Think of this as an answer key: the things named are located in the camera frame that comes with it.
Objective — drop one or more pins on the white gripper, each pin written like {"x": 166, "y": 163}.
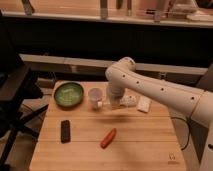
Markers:
{"x": 114, "y": 97}

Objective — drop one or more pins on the orange carrot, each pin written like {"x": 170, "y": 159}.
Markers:
{"x": 108, "y": 138}

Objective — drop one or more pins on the black stand left side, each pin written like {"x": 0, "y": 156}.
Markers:
{"x": 17, "y": 82}

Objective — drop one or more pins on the white sponge block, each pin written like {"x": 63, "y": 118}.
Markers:
{"x": 144, "y": 104}

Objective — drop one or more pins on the green ceramic bowl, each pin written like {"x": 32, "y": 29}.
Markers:
{"x": 68, "y": 94}

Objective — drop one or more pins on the clear plastic cup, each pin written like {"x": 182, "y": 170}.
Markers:
{"x": 95, "y": 97}

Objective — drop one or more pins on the black remote control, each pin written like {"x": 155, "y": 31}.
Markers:
{"x": 65, "y": 131}

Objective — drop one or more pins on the long grey rail shelf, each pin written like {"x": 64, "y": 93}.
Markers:
{"x": 98, "y": 67}

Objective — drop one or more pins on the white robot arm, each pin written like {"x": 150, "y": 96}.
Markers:
{"x": 193, "y": 102}

